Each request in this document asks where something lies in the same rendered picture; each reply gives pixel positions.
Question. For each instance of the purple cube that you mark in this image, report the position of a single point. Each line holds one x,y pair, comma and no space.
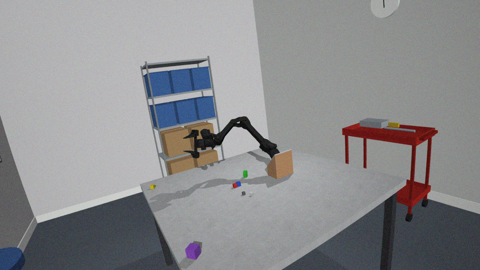
193,251

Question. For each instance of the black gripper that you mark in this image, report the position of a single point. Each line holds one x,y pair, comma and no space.
195,154

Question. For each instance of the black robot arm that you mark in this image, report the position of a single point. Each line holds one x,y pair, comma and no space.
217,139

